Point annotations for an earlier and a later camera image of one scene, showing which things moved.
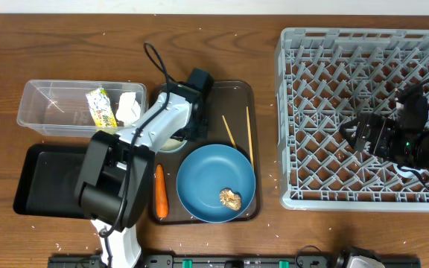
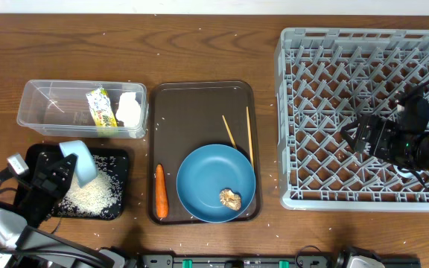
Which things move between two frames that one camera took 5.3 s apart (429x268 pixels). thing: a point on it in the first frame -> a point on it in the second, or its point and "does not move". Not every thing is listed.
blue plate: [208, 170] does not move
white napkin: [128, 110] does not move
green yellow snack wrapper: [100, 108] does not move
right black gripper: [386, 129] does not move
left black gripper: [182, 135] -> [45, 187]
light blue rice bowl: [173, 147] -> [86, 168]
